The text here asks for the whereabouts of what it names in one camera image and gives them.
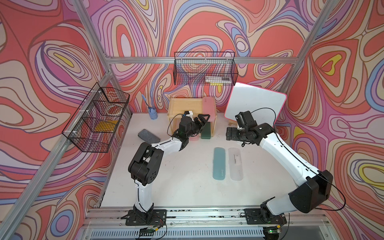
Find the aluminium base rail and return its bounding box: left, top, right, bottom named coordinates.
left=75, top=206, right=338, bottom=240

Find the wooden board easel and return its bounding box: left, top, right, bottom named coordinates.
left=228, top=120, right=238, bottom=127

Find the blue giraffe pen holder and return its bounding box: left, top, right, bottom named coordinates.
left=142, top=94, right=158, bottom=120

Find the yellow item in basket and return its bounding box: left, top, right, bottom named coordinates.
left=94, top=120, right=118, bottom=133

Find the black wire basket left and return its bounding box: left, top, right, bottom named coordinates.
left=62, top=83, right=130, bottom=153

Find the pink pencil case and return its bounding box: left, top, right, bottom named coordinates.
left=189, top=135, right=200, bottom=141
left=202, top=97, right=216, bottom=123

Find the clear pencil case with label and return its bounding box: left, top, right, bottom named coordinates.
left=229, top=148, right=244, bottom=182

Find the black wire basket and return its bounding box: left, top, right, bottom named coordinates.
left=173, top=51, right=239, bottom=86
left=62, top=83, right=130, bottom=153

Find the marker box in basket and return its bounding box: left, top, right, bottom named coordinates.
left=205, top=76, right=233, bottom=85

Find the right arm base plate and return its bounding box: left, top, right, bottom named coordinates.
left=243, top=208, right=288, bottom=226

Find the wooden shelf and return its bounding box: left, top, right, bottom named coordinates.
left=168, top=97, right=217, bottom=137

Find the aluminium frame post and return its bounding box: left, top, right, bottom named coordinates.
left=1, top=1, right=127, bottom=240

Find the dark green pencil case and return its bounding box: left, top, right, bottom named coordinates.
left=201, top=123, right=212, bottom=140

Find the grey textured case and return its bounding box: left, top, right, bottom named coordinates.
left=138, top=129, right=161, bottom=144

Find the black cable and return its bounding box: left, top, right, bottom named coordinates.
left=250, top=107, right=347, bottom=212

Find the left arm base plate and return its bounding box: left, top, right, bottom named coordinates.
left=121, top=209, right=167, bottom=227

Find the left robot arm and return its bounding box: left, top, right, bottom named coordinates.
left=128, top=111, right=211, bottom=214

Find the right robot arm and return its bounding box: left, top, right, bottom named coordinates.
left=226, top=111, right=334, bottom=223

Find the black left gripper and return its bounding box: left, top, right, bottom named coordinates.
left=184, top=114, right=209, bottom=140

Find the black wire basket back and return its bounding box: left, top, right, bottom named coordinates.
left=173, top=51, right=239, bottom=86

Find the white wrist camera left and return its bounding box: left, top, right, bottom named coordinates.
left=183, top=111, right=193, bottom=119

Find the teal pencil case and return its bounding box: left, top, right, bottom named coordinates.
left=213, top=147, right=226, bottom=181

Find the white board pink frame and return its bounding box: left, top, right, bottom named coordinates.
left=225, top=83, right=287, bottom=127

